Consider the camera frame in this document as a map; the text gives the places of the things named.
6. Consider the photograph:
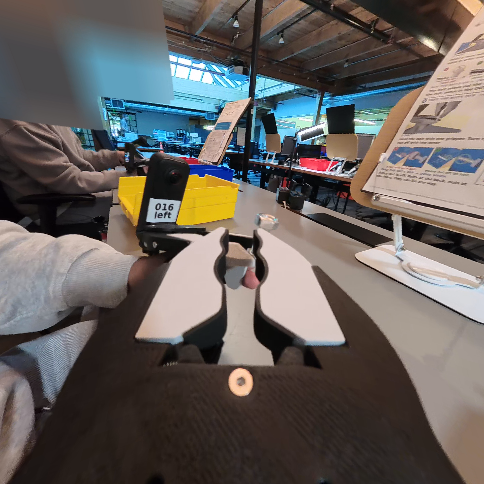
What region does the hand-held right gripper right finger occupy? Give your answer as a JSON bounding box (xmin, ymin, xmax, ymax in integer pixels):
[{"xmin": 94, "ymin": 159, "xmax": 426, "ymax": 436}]
[{"xmin": 253, "ymin": 228, "xmax": 346, "ymax": 346}]

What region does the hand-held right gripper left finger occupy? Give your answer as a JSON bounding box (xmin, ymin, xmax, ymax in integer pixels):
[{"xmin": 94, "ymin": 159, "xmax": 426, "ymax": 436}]
[{"xmin": 134, "ymin": 227, "xmax": 229, "ymax": 345}]

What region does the silver hex bolt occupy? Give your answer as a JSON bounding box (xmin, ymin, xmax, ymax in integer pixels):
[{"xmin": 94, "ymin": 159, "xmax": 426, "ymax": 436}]
[{"xmin": 254, "ymin": 213, "xmax": 280, "ymax": 232}]

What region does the person's left forearm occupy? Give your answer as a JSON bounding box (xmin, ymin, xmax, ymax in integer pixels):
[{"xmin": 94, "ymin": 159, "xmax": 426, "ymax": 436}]
[{"xmin": 0, "ymin": 220, "xmax": 138, "ymax": 335}]

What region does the grey desk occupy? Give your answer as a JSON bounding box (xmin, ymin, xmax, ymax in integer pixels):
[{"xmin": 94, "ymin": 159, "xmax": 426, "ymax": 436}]
[{"xmin": 107, "ymin": 181, "xmax": 484, "ymax": 484}]

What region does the brown-edged office desk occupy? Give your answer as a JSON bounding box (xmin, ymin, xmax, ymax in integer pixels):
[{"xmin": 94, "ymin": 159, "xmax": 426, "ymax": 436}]
[{"xmin": 249, "ymin": 159, "xmax": 358, "ymax": 190}]

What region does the person's left hand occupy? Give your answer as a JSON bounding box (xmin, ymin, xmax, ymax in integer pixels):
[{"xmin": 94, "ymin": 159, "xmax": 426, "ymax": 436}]
[{"xmin": 128, "ymin": 253, "xmax": 261, "ymax": 299}]

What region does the yellow plastic bin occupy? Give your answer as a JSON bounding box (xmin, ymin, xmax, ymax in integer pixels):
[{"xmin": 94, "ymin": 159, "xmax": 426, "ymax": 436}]
[{"xmin": 118, "ymin": 174, "xmax": 240, "ymax": 227}]

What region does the blue plastic bin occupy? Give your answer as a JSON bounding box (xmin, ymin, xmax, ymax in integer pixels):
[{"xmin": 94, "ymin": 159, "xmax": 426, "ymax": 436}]
[{"xmin": 188, "ymin": 164, "xmax": 234, "ymax": 182}]

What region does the brown board document stand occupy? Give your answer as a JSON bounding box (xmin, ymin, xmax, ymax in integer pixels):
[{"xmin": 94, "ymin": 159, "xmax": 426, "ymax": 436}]
[
  {"xmin": 325, "ymin": 133, "xmax": 359, "ymax": 172},
  {"xmin": 265, "ymin": 133, "xmax": 282, "ymax": 162}
]

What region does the black office chair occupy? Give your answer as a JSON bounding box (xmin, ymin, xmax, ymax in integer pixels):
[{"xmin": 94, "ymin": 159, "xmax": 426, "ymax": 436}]
[{"xmin": 0, "ymin": 181, "xmax": 103, "ymax": 237}]

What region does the cardboard document stand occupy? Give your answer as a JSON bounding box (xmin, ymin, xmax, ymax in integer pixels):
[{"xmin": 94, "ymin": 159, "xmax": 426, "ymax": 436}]
[{"xmin": 197, "ymin": 98, "xmax": 253, "ymax": 166}]

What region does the white light bar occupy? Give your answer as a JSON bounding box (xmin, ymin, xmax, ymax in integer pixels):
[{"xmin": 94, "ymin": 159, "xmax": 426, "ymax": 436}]
[{"xmin": 295, "ymin": 122, "xmax": 326, "ymax": 141}]

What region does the wooden board document stand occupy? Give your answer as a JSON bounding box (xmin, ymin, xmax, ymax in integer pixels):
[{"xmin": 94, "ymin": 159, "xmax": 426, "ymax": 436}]
[{"xmin": 350, "ymin": 6, "xmax": 484, "ymax": 325}]

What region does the black steel pole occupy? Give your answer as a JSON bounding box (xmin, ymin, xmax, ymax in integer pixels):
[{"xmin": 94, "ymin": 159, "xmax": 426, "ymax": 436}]
[{"xmin": 242, "ymin": 0, "xmax": 264, "ymax": 184}]

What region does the person's grey sweatshirt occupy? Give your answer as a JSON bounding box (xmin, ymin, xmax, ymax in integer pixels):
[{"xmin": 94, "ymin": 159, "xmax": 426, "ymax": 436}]
[{"xmin": 0, "ymin": 319, "xmax": 99, "ymax": 484}]

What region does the printed instruction sheet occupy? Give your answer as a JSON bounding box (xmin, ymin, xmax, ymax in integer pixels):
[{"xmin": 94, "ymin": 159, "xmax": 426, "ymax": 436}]
[{"xmin": 361, "ymin": 6, "xmax": 484, "ymax": 220}]

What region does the black cable tray lid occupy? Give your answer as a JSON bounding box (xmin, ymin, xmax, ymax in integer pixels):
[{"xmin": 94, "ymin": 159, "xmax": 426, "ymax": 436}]
[{"xmin": 304, "ymin": 213, "xmax": 394, "ymax": 248}]

